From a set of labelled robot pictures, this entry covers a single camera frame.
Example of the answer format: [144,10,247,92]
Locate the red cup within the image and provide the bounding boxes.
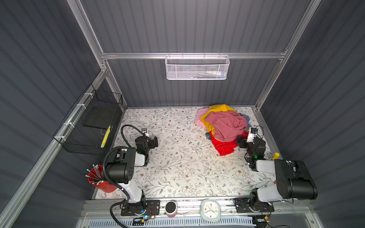
[86,164,117,193]

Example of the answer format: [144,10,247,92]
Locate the white slotted cable duct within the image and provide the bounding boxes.
[86,216,256,228]

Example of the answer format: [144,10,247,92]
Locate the mauve pink ribbed cloth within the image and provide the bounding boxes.
[210,112,247,142]

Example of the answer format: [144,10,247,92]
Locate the black wire basket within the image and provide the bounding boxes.
[54,86,123,155]

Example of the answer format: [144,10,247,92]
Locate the light pink cloth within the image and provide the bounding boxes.
[194,108,209,129]

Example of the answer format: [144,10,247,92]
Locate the white square clock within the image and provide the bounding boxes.
[200,199,221,222]

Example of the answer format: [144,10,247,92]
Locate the yellow brush in basket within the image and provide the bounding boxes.
[100,126,111,148]

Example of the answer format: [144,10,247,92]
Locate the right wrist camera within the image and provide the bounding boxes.
[247,127,258,143]

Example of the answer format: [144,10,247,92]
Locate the blue checked cloth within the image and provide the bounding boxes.
[240,113,251,129]

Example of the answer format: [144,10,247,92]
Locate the yellow knob object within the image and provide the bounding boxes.
[272,153,280,160]

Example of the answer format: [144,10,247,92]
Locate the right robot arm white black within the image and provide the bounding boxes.
[233,135,318,213]

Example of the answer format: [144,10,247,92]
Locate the yellow cloth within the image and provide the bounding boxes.
[199,104,237,135]

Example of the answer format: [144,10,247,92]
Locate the white wire mesh basket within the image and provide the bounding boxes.
[164,54,230,80]

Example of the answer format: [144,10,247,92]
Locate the red cloth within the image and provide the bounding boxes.
[209,132,238,156]

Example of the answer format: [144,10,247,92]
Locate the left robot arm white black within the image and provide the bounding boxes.
[102,136,160,216]

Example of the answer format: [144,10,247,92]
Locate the black round speaker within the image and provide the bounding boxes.
[165,201,177,218]

